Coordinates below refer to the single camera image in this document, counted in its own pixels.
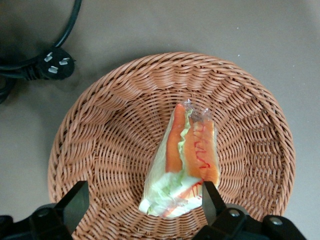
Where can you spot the round brown wicker basket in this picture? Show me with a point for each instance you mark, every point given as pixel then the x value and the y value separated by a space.
pixel 112 125

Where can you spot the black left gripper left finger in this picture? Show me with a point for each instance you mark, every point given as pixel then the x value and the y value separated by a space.
pixel 72 205

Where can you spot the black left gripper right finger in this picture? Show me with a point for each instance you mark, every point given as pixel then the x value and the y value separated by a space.
pixel 212 202

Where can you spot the triangle sandwich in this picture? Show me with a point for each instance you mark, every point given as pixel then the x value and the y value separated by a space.
pixel 175 160

